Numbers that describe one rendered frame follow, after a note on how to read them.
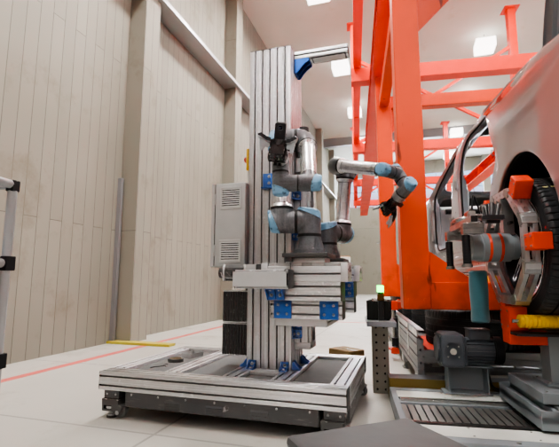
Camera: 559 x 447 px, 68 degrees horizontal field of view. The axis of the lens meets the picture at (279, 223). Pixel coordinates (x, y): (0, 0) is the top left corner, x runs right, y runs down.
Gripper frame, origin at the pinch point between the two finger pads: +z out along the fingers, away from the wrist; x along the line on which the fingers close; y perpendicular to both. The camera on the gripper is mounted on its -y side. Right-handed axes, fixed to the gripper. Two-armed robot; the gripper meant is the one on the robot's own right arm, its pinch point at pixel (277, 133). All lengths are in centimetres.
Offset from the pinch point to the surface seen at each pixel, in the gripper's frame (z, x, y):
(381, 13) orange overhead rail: -183, -56, -183
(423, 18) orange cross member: -110, -75, -130
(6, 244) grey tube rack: 27, 75, 54
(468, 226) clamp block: -40, -88, 19
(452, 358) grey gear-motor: -81, -101, 83
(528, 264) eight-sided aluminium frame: -29, -109, 33
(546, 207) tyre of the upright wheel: -27, -114, 9
